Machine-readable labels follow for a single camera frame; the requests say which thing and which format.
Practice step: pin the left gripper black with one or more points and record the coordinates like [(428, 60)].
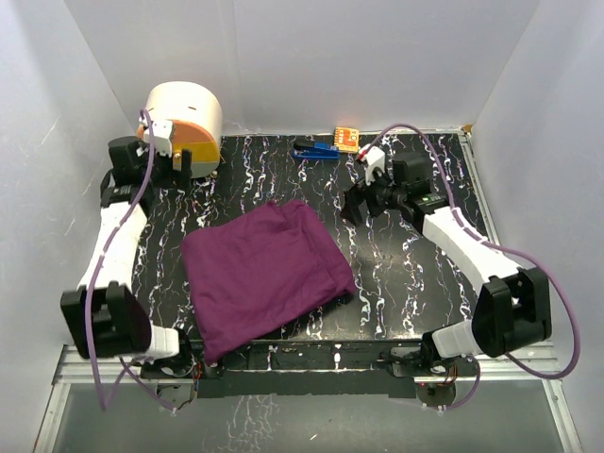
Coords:
[(176, 178)]

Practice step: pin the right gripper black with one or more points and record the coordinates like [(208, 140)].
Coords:
[(354, 195)]

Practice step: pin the round white drawer box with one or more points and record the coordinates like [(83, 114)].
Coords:
[(198, 118)]

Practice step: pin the purple cloth wrap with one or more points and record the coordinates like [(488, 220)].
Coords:
[(259, 272)]

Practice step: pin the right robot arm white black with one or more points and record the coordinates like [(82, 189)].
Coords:
[(513, 309)]

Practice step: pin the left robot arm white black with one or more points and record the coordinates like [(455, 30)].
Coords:
[(102, 313)]

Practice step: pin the orange small box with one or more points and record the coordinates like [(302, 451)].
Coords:
[(347, 139)]

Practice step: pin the blue black stapler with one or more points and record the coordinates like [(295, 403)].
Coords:
[(304, 149)]

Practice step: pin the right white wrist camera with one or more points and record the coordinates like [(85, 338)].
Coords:
[(372, 159)]

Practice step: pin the black base frame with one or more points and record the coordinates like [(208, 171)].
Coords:
[(389, 367)]

